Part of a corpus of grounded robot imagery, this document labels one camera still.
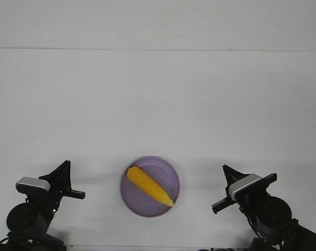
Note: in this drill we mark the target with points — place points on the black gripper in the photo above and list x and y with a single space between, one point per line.
248 197
60 181

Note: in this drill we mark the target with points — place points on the yellow corn cob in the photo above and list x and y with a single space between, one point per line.
149 185

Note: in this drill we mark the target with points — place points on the purple round plate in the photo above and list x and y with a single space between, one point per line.
137 200

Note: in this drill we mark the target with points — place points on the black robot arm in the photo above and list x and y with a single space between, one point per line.
28 222
269 217

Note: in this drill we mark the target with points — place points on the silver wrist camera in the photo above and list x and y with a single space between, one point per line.
28 184
241 184

